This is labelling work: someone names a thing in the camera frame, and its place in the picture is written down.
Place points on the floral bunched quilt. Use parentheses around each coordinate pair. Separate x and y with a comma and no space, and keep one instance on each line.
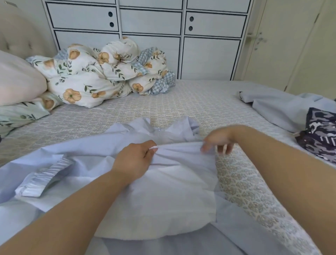
(162,81)

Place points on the person's left hand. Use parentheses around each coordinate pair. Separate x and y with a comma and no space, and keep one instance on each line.
(134,160)

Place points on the bed with grey patterned sheet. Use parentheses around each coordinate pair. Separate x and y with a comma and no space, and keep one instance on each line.
(210,105)

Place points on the light lavender sunscreen jacket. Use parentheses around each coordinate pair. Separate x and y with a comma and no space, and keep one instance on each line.
(173,199)

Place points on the pink plush pillow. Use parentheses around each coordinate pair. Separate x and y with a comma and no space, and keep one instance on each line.
(18,79)

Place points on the floral pillow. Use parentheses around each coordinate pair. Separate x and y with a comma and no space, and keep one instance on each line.
(23,113)

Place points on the person's left forearm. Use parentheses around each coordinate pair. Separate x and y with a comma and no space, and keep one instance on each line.
(57,220)

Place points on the person's right hand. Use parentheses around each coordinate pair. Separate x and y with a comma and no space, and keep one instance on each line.
(220,139)

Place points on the beige tufted headboard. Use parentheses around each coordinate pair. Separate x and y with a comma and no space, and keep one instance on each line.
(21,31)

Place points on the person's right forearm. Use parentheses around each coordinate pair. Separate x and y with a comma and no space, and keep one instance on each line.
(294,178)

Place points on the white door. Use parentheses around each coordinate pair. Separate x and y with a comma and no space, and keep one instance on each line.
(294,42)

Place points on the white wardrobe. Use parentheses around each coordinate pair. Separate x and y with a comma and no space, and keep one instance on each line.
(157,21)

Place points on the dark purple patterned garment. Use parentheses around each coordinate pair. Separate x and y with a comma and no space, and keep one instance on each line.
(320,134)

